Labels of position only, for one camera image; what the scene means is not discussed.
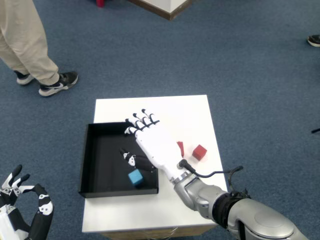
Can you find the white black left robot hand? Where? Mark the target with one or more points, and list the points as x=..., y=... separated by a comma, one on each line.
x=42, y=207

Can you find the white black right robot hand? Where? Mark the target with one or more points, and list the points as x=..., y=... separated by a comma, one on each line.
x=160, y=147

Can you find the blue foam cube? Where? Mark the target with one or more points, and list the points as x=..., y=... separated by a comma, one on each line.
x=135, y=177

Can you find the plain red foam cube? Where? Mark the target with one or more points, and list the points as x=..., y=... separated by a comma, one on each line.
x=199, y=151

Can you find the black open box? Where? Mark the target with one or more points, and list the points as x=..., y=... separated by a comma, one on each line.
x=105, y=160

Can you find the red block with round hole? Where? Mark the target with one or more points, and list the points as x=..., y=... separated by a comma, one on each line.
x=182, y=148

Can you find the white square table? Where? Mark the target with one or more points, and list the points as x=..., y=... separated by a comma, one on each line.
x=150, y=107

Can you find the black white sneaker with swoosh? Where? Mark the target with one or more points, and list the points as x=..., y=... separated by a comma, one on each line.
x=58, y=85

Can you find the white panel with brown edge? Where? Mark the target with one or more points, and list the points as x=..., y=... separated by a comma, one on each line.
x=170, y=7

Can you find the small red object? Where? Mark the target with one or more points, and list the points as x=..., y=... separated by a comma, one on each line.
x=100, y=3

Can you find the thin black object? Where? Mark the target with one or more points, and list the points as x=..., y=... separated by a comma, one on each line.
x=316, y=130

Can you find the beige trousers of person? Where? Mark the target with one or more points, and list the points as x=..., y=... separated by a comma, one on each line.
x=22, y=37

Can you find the black shoe with white sole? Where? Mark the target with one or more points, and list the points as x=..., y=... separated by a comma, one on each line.
x=315, y=40

